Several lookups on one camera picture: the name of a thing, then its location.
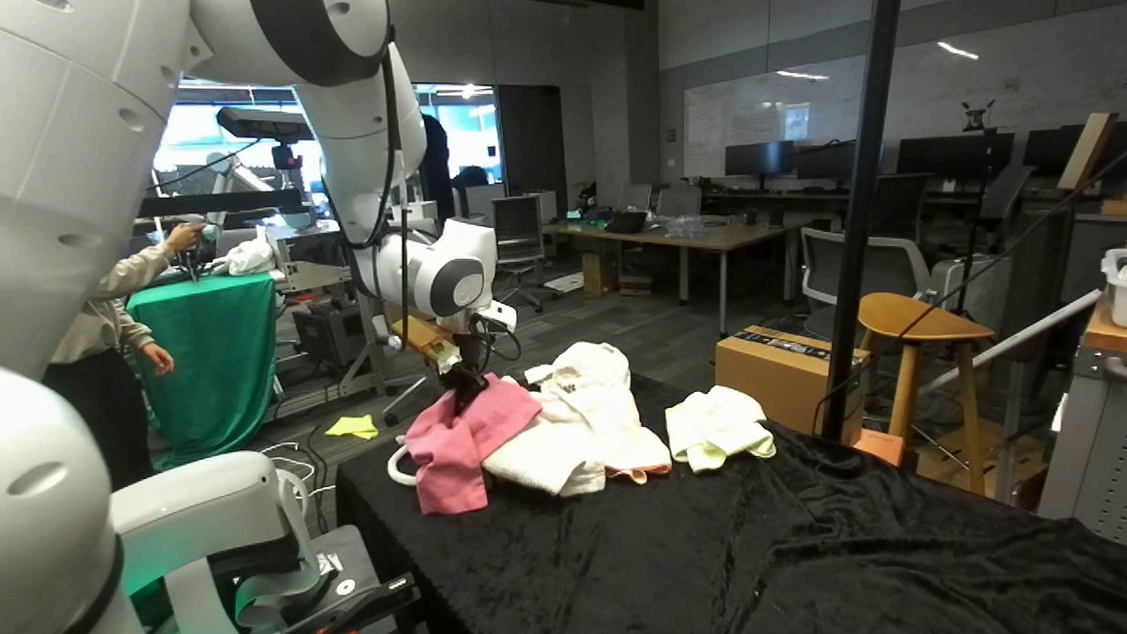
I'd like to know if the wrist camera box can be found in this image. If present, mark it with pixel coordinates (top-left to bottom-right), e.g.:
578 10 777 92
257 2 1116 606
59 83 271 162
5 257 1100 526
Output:
391 313 463 374

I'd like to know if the wooden stool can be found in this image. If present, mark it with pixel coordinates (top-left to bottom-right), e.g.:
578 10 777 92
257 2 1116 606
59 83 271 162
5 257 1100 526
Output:
851 290 1002 500

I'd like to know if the green table cloth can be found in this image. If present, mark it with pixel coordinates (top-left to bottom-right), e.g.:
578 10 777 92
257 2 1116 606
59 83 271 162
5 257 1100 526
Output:
124 272 281 467

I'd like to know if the black camera bar on stand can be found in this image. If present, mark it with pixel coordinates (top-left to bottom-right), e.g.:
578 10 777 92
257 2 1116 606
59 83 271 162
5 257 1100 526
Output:
211 101 315 176

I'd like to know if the cream terry towel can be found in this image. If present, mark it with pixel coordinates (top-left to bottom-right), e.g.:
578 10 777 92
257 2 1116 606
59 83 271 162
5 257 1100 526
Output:
522 339 649 440

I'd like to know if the pink cloth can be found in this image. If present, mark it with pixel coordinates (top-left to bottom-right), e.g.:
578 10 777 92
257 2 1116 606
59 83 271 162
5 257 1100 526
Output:
400 374 546 516

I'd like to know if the pale green cloth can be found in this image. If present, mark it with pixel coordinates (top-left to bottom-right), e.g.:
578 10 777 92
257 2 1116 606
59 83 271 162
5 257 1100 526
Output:
663 379 781 475

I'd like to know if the long office desk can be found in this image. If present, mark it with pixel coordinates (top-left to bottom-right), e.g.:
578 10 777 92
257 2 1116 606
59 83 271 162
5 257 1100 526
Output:
541 216 792 339

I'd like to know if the black computer monitor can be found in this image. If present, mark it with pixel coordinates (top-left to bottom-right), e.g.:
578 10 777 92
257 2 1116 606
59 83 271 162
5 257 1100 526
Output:
723 136 801 186
894 131 1020 186

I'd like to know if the black vertical pole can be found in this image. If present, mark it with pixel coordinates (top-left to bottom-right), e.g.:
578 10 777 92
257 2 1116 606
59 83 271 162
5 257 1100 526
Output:
817 0 905 458

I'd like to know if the long cardboard box black tape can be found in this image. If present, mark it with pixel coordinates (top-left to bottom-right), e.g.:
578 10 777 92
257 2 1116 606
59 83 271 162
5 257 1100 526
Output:
712 320 877 440

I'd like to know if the black velvet table cover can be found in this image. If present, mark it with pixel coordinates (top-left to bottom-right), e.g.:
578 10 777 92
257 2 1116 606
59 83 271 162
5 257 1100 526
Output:
333 368 1127 634

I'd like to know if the person in beige shirt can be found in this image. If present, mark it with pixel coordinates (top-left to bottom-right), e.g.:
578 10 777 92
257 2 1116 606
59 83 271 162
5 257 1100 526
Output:
44 219 211 487

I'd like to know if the small yellow rag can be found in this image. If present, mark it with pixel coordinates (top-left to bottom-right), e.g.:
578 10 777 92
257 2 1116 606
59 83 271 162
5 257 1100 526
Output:
322 411 382 446

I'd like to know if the silver tripod pole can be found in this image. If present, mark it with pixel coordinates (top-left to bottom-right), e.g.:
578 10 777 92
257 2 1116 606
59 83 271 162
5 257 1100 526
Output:
925 284 1110 395

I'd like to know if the grey office chair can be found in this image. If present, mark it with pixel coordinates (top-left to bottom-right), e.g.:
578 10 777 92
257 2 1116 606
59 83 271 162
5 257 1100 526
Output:
798 223 939 310

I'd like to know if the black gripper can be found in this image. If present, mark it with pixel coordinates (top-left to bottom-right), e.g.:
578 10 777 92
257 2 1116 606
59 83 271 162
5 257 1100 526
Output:
446 328 507 414

